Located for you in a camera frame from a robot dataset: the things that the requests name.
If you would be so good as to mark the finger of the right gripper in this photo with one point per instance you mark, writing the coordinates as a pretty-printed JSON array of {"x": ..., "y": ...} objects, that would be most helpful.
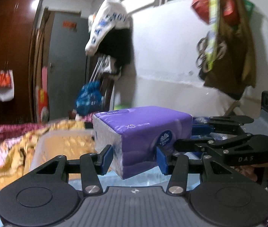
[
  {"x": 214, "y": 144},
  {"x": 220, "y": 123}
]

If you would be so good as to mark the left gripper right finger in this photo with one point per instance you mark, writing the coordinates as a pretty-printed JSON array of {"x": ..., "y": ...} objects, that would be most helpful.
[{"x": 179, "y": 166}]

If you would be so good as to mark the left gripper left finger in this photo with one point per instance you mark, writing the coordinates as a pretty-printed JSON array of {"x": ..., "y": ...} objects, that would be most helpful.
[{"x": 88, "y": 166}]

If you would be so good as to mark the clear plastic basket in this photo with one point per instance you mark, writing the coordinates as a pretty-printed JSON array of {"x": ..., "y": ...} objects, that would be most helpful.
[{"x": 70, "y": 143}]

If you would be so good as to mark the purple tissue pack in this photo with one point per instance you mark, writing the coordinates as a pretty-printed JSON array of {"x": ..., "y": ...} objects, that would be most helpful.
[{"x": 135, "y": 133}]

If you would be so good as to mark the brown hanging bag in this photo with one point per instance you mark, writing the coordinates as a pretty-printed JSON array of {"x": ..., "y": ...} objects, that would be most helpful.
[{"x": 234, "y": 67}]

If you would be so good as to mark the blue plastic bag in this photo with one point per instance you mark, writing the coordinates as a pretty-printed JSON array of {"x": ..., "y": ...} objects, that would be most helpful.
[{"x": 89, "y": 99}]

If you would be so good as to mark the yellow floral blanket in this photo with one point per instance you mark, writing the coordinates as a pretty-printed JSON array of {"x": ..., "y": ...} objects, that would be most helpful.
[{"x": 18, "y": 144}]

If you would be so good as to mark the orange white hanging bag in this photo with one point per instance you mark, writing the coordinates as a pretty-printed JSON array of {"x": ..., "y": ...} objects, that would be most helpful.
[{"x": 6, "y": 85}]

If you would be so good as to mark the red hanging plastic bag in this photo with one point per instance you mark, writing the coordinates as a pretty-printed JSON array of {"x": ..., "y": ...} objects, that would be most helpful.
[{"x": 201, "y": 8}]

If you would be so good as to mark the white black hanging jacket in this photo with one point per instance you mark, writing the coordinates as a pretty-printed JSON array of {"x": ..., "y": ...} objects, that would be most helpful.
[{"x": 111, "y": 35}]

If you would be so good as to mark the grey door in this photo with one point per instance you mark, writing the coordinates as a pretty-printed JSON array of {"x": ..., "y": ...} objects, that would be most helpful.
[{"x": 67, "y": 63}]

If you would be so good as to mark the brown wooden wardrobe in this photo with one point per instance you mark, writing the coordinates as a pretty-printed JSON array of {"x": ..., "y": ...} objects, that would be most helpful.
[{"x": 18, "y": 20}]

